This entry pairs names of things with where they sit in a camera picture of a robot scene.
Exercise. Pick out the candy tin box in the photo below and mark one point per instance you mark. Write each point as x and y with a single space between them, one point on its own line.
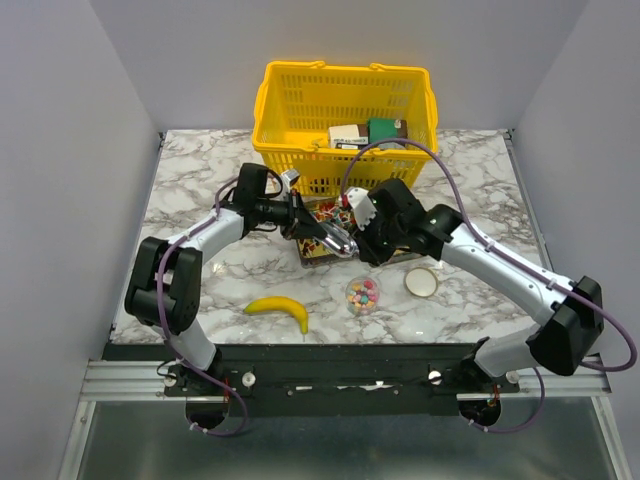
335 212

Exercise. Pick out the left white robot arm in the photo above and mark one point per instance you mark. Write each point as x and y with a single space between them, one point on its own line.
165 285

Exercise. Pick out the yellow banana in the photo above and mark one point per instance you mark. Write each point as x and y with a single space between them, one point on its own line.
287 305

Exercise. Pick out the clear plastic jar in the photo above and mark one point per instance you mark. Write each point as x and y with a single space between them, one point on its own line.
362 295

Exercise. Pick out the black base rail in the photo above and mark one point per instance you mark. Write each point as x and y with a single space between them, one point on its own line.
307 380

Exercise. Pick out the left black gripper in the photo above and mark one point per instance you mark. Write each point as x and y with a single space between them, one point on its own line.
299 223

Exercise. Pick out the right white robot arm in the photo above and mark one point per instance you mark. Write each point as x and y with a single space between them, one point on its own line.
564 330

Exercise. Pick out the aluminium frame rail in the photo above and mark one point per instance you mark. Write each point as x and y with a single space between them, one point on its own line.
120 381

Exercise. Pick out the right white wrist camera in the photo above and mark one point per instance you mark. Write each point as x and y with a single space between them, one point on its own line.
362 206

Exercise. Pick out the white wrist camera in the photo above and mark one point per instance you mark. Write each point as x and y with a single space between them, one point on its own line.
289 179
362 206

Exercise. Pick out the shiny metal scoop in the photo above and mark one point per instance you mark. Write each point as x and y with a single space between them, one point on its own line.
339 242

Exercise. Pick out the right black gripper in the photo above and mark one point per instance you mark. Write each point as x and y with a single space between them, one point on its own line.
368 251

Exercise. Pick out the green and brown bottle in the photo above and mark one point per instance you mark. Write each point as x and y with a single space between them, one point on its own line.
387 132

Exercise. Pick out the white and black box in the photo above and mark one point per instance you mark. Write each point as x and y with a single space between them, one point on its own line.
348 136

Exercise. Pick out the gold jar lid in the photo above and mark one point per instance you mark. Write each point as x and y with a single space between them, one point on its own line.
421 282

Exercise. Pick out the yellow plastic shopping basket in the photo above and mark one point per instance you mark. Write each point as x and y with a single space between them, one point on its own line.
298 102

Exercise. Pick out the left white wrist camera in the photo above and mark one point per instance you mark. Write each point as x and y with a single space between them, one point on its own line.
289 179

